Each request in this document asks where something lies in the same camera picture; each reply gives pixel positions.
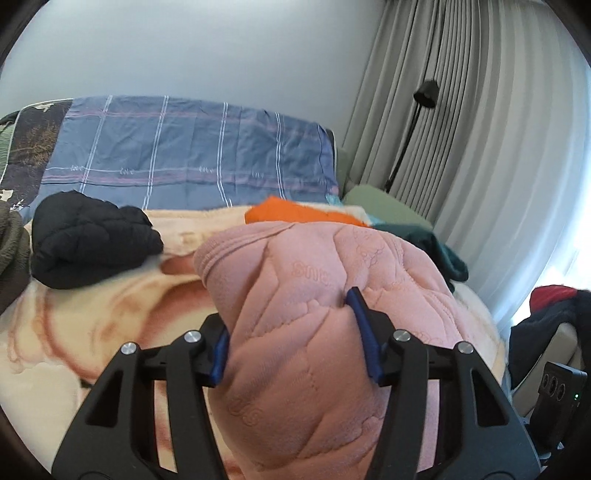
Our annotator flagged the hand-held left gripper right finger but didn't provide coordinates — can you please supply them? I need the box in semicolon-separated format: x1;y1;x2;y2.
346;286;541;480

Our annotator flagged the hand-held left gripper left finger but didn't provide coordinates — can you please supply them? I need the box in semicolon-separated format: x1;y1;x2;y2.
52;314;232;480

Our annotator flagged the pink fleece garment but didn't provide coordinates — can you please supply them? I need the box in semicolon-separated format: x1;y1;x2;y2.
193;220;458;480

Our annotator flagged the beige chair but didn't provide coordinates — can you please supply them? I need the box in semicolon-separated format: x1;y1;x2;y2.
512;323;583;411

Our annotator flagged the dark teal hoodie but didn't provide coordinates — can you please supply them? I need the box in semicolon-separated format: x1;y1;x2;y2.
374;224;469;282

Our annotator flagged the green pillow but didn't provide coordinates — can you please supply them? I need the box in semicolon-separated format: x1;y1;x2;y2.
344;185;435;232

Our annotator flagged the cream pink printed blanket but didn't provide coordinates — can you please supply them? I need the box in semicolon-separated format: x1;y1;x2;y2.
0;203;509;462

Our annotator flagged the orange puffer jacket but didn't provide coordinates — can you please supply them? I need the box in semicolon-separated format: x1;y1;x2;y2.
245;196;370;228

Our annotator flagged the black puffer jacket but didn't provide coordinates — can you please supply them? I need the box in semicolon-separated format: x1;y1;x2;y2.
30;190;164;290

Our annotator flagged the blue plaid quilt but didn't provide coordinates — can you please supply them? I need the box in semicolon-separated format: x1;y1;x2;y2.
39;95;340;210

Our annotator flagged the grey pleated curtain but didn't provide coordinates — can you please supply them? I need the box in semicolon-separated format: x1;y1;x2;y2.
342;0;591;324

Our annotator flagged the olive brown garment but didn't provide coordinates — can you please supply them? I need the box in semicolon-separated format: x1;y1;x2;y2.
0;200;32;315

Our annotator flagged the black floor lamp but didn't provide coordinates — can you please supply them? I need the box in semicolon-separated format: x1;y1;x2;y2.
385;79;439;193

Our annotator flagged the dark floral pillow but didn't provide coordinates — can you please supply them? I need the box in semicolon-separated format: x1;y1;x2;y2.
0;99;72;222

